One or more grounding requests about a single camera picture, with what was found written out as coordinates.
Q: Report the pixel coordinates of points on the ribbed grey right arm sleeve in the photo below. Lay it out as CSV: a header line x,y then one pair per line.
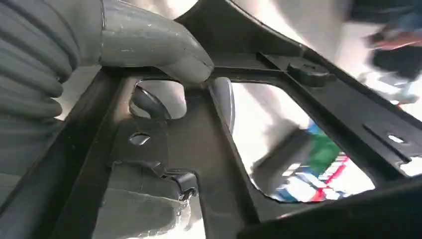
x,y
29,66

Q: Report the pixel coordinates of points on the colourful printed box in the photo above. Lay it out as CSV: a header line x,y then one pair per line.
x,y
316,165

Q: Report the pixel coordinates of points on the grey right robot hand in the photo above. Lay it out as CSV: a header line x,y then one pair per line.
x,y
148,36

